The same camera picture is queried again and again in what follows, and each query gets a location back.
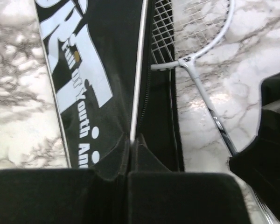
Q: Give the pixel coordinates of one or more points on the black sport racket bag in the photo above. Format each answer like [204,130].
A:
[99,55]

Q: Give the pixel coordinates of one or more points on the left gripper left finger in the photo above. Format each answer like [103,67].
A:
[67,196]

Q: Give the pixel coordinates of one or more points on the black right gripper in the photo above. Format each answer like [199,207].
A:
[259,163]

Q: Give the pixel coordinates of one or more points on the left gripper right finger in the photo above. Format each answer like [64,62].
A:
[156,195]

